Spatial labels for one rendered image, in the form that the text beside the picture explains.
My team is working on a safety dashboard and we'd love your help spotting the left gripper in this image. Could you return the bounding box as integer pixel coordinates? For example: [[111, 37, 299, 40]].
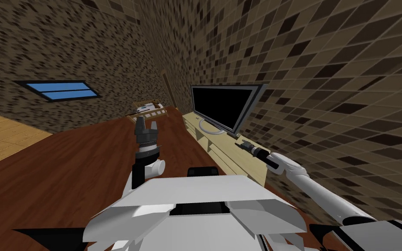
[[134, 116, 160, 148]]

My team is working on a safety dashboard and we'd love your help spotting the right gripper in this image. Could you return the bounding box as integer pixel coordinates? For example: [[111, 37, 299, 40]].
[[235, 139, 256, 153]]

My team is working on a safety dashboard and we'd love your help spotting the wooden baby cot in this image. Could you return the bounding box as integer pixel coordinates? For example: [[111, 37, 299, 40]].
[[127, 99, 170, 124]]

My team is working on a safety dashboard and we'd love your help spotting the pale wooden television cabinet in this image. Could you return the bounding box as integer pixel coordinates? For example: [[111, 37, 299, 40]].
[[181, 112, 272, 187]]

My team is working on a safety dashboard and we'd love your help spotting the black flat screen television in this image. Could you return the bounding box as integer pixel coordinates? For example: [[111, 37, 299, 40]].
[[190, 84, 268, 139]]

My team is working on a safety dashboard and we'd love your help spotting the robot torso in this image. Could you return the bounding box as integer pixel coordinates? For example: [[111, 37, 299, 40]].
[[82, 166, 308, 251]]

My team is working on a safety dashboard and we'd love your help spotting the blue window with black frame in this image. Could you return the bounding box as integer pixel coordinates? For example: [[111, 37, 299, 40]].
[[14, 80, 102, 103]]

